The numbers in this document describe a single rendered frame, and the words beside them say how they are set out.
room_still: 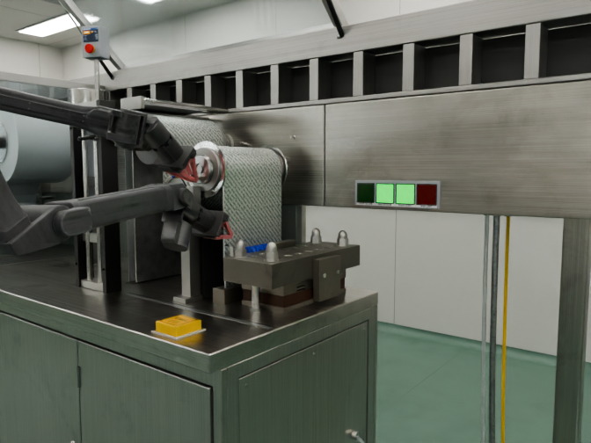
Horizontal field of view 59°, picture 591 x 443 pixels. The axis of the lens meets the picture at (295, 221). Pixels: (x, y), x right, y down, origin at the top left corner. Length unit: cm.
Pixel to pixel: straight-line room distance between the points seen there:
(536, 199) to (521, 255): 246
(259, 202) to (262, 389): 53
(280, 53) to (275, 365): 96
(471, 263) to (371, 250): 80
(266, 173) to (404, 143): 39
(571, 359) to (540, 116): 62
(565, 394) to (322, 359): 63
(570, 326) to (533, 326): 233
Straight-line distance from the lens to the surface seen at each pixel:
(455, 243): 389
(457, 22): 142
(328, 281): 139
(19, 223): 84
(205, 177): 138
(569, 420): 159
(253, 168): 145
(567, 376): 155
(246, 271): 128
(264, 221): 149
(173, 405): 121
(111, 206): 101
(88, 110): 123
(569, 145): 130
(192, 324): 116
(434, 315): 405
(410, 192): 141
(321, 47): 161
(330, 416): 144
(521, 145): 133
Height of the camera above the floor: 125
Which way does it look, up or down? 6 degrees down
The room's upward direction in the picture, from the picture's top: straight up
